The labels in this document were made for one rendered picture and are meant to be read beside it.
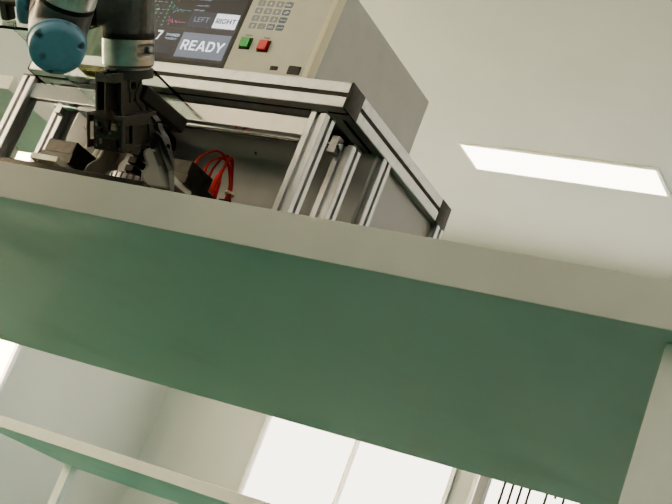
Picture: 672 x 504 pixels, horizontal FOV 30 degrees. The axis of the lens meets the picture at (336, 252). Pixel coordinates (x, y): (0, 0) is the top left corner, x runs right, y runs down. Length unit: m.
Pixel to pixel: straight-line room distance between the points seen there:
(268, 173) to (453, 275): 0.88
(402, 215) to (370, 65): 0.27
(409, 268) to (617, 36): 4.73
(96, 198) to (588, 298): 0.65
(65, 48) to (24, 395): 7.13
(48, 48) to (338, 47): 0.60
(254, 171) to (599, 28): 3.97
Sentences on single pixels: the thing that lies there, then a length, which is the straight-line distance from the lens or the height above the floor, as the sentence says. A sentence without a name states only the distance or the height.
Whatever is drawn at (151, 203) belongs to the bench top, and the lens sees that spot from 1.53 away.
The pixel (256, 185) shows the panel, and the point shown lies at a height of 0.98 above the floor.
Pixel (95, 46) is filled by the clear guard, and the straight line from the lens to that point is 2.09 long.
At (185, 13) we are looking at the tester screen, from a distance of 2.25.
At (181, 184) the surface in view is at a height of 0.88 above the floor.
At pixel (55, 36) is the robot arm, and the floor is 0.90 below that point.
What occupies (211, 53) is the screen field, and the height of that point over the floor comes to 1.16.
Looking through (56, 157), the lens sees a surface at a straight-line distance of 2.08.
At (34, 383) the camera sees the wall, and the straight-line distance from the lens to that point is 8.78.
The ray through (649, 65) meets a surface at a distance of 6.15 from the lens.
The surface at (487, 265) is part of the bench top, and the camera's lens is 1.29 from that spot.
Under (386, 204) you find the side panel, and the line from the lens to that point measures 2.11.
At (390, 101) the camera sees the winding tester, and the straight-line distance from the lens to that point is 2.28.
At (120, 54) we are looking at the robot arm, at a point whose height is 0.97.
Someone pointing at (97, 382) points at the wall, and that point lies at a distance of 9.24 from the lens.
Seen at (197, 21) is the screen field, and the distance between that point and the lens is 2.22.
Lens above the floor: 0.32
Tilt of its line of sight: 16 degrees up
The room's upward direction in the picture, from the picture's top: 21 degrees clockwise
